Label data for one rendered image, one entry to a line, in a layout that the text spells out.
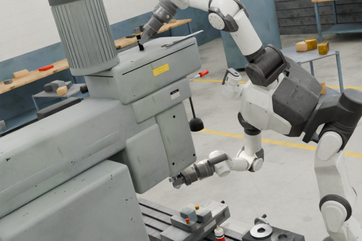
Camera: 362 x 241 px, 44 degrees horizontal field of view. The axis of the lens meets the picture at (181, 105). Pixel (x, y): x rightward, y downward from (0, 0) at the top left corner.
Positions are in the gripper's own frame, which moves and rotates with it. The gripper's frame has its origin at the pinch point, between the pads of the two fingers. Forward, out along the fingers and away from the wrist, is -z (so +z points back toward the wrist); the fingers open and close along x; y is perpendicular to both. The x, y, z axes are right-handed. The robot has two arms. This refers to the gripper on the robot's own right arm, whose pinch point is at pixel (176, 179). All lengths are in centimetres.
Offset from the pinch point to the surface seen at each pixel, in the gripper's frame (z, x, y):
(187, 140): 8.2, 7.4, -20.6
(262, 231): 19, 46, 12
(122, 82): -15, 22, -60
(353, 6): 555, -562, 79
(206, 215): 7.9, 7.0, 20.1
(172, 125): 2.6, 10.1, -31.0
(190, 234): -2.8, 11.5, 23.4
